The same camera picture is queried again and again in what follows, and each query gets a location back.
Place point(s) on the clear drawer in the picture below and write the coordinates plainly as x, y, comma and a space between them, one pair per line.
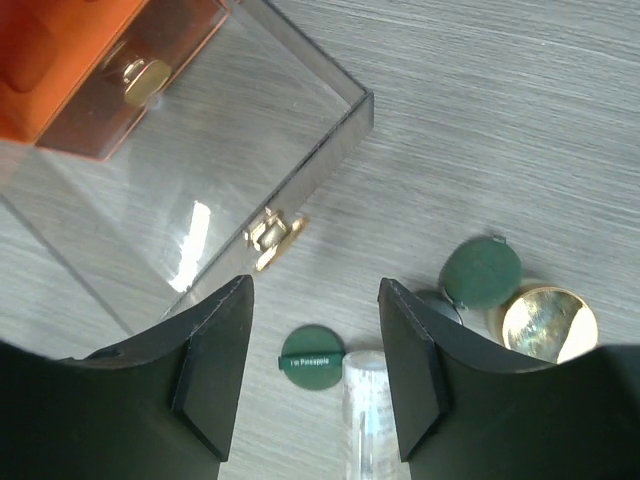
126, 83
205, 187

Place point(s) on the green puff with strap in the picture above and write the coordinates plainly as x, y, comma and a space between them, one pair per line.
311, 357

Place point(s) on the orange drawer organizer box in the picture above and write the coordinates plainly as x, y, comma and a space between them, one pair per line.
49, 48

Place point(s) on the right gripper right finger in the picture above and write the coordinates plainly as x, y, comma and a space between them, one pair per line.
467, 408

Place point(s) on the clear plastic tube bottle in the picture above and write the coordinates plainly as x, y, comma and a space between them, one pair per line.
370, 440

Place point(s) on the gold lid cream jar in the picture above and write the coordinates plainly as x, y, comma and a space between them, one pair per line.
544, 321

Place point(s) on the green round puff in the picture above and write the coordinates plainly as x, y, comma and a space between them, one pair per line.
482, 273

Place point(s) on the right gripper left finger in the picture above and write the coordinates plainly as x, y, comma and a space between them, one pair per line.
159, 405

